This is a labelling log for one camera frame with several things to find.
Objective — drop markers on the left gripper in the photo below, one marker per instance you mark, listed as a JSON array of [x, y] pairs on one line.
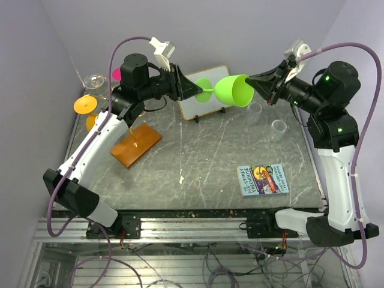
[[182, 87]]

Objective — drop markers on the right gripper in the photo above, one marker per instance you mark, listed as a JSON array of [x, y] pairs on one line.
[[271, 90]]

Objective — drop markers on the clear wine glass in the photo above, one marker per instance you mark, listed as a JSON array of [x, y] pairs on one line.
[[277, 130], [253, 113], [94, 81]]

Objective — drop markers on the green plastic wine glass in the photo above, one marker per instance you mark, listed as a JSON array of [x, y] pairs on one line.
[[230, 90]]

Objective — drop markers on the pink plastic wine glass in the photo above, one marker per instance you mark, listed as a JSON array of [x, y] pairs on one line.
[[116, 74]]

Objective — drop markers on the orange plastic wine glass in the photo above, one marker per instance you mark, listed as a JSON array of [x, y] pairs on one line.
[[86, 105]]

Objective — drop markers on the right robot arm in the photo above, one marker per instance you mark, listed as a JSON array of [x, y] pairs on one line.
[[335, 135]]

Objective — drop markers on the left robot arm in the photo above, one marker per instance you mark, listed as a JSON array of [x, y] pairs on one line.
[[140, 81]]

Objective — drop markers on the treehouse children's book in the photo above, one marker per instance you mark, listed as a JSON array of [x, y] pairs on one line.
[[261, 180]]

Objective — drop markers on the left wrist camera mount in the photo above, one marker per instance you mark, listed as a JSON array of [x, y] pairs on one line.
[[163, 52]]

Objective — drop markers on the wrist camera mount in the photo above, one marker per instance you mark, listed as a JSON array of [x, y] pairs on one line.
[[293, 54], [163, 52]]

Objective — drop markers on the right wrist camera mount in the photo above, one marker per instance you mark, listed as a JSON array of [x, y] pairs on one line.
[[293, 54]]

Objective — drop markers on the gold wire glass rack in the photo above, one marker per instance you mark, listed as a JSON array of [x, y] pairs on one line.
[[132, 148]]

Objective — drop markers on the aluminium rail frame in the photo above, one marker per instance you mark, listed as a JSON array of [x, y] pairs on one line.
[[226, 248]]

